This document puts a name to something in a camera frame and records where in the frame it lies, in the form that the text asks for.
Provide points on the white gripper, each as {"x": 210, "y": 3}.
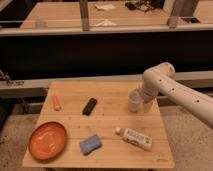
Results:
{"x": 147, "y": 106}

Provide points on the white ceramic cup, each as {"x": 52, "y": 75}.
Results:
{"x": 134, "y": 101}

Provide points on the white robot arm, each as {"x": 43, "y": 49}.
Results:
{"x": 158, "y": 79}

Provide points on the white plastic bottle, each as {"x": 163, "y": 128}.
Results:
{"x": 136, "y": 138}

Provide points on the black rectangular block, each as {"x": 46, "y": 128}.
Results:
{"x": 89, "y": 106}

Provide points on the blue sponge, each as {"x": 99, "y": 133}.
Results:
{"x": 90, "y": 144}

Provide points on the orange carrot toy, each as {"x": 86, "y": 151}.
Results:
{"x": 56, "y": 103}

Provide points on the orange plate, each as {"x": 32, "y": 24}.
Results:
{"x": 47, "y": 141}

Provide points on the white paper sheet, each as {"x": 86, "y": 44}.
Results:
{"x": 105, "y": 7}

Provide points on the grey metal post right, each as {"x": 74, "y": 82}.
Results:
{"x": 182, "y": 9}

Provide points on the grey metal post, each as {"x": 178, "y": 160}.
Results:
{"x": 182, "y": 9}
{"x": 83, "y": 4}

